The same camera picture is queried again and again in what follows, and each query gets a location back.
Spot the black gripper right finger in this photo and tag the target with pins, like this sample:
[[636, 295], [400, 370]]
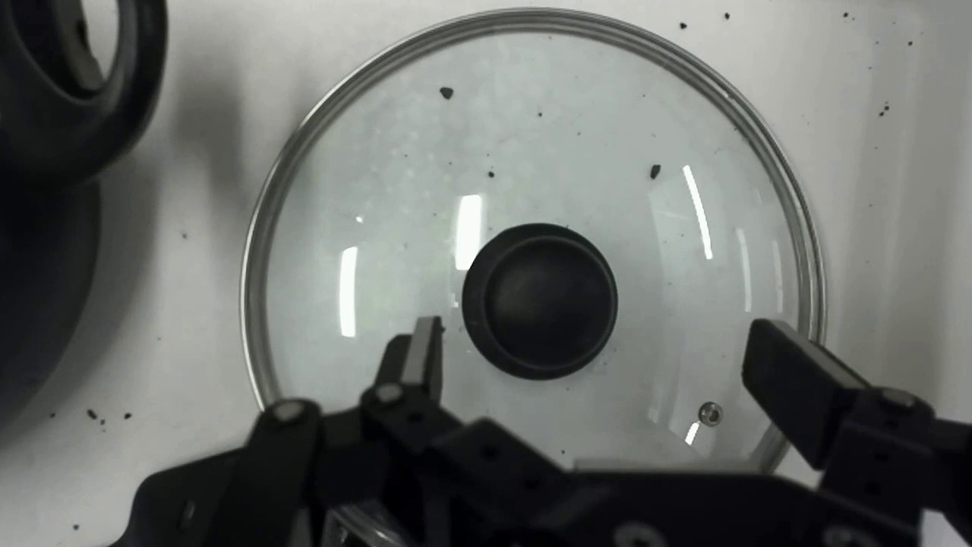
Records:
[[818, 402]]

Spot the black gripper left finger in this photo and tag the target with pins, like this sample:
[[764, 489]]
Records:
[[414, 360]]

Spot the glass lid with black knob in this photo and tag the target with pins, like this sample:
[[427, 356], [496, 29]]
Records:
[[579, 210]]

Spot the black cooking pot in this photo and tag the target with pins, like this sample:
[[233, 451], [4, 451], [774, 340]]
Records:
[[61, 125]]

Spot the white plastic tray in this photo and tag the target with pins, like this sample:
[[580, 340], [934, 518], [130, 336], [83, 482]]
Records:
[[868, 98]]

